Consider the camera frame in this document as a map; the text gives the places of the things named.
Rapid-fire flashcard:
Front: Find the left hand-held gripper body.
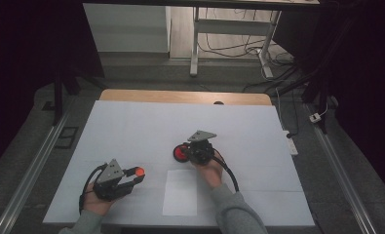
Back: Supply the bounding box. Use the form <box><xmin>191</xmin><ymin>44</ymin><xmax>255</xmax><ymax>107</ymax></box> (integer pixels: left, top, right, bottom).
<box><xmin>92</xmin><ymin>158</ymin><xmax>133</xmax><ymax>202</ymax></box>

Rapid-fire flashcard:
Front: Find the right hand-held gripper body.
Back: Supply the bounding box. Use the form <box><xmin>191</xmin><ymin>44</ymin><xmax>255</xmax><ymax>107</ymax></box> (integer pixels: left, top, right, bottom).
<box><xmin>187</xmin><ymin>130</ymin><xmax>218</xmax><ymax>166</ymax></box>

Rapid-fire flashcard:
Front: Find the red ink pad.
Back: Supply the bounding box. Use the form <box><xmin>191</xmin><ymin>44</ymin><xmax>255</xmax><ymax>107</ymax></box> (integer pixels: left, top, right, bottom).
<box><xmin>173</xmin><ymin>143</ymin><xmax>191</xmax><ymax>164</ymax></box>

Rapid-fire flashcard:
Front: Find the white paper sheet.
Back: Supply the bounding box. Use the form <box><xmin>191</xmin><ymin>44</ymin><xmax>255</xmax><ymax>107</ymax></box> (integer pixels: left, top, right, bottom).
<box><xmin>162</xmin><ymin>169</ymin><xmax>205</xmax><ymax>217</ymax></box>

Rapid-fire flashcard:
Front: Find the person's left hand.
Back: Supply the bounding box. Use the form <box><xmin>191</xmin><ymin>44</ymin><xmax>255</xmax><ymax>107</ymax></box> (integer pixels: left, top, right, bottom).
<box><xmin>82</xmin><ymin>187</ymin><xmax>117</xmax><ymax>217</ymax></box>

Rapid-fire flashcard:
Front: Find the person's right hand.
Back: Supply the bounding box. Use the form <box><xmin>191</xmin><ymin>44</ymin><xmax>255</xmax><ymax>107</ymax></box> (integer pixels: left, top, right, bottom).
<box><xmin>193</xmin><ymin>155</ymin><xmax>226</xmax><ymax>190</ymax></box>

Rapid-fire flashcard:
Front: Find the white table cover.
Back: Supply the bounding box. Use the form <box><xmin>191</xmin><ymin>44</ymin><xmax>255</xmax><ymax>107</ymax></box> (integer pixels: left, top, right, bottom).
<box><xmin>42</xmin><ymin>99</ymin><xmax>316</xmax><ymax>228</ymax></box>

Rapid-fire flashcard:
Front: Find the white power strip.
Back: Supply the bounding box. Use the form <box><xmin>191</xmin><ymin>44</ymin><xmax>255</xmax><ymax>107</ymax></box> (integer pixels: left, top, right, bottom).
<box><xmin>282</xmin><ymin>130</ymin><xmax>299</xmax><ymax>157</ymax></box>

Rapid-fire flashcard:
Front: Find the black stand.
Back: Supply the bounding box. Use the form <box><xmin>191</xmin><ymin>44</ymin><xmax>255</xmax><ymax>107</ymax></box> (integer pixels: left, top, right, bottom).
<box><xmin>51</xmin><ymin>61</ymin><xmax>107</xmax><ymax>127</ymax></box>
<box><xmin>271</xmin><ymin>19</ymin><xmax>344</xmax><ymax>135</ymax></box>

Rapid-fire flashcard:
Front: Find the white cabinet panel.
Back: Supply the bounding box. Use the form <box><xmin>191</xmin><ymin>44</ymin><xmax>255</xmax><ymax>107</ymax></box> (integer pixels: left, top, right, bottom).
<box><xmin>82</xmin><ymin>3</ymin><xmax>172</xmax><ymax>54</ymax></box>

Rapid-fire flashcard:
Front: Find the left hand-held gripper cable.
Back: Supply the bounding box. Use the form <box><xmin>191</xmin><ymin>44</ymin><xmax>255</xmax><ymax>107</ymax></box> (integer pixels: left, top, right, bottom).
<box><xmin>78</xmin><ymin>163</ymin><xmax>109</xmax><ymax>215</ymax></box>

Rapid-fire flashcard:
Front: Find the hand-held gripper cable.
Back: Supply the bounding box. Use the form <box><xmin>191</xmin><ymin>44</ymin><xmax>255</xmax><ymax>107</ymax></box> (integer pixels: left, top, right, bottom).
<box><xmin>211</xmin><ymin>148</ymin><xmax>241</xmax><ymax>193</ymax></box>
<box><xmin>78</xmin><ymin>163</ymin><xmax>109</xmax><ymax>215</ymax></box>

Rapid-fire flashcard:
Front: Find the right hand-held gripper cable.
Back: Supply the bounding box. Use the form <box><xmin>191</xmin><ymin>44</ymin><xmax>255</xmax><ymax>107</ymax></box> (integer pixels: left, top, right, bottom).
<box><xmin>211</xmin><ymin>148</ymin><xmax>241</xmax><ymax>193</ymax></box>

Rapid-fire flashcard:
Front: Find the black floor frame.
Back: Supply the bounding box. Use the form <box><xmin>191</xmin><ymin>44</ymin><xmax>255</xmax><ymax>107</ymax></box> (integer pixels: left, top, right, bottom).
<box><xmin>54</xmin><ymin>126</ymin><xmax>80</xmax><ymax>150</ymax></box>

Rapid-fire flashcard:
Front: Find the metal floor rail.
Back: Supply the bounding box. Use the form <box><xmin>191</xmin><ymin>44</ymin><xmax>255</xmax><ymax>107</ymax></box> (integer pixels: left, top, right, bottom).
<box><xmin>304</xmin><ymin>102</ymin><xmax>378</xmax><ymax>234</ymax></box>
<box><xmin>0</xmin><ymin>105</ymin><xmax>71</xmax><ymax>234</ymax></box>

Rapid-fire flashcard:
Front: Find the thick black floor cable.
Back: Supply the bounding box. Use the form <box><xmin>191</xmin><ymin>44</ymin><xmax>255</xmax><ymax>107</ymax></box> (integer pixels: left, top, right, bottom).
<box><xmin>242</xmin><ymin>62</ymin><xmax>300</xmax><ymax>95</ymax></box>

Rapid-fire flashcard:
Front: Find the black power strip cable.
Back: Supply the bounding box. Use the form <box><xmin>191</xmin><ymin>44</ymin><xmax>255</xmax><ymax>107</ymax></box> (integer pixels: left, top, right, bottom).
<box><xmin>286</xmin><ymin>89</ymin><xmax>301</xmax><ymax>139</ymax></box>

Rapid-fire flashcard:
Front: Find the thin black hanging cable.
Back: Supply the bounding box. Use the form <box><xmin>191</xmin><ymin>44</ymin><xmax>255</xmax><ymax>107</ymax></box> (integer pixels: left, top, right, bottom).
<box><xmin>198</xmin><ymin>8</ymin><xmax>269</xmax><ymax>59</ymax></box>

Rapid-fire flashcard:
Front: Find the white desk frame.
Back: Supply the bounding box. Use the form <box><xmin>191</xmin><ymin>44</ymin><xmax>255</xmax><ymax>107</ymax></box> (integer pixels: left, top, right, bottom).
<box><xmin>189</xmin><ymin>6</ymin><xmax>283</xmax><ymax>80</ymax></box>

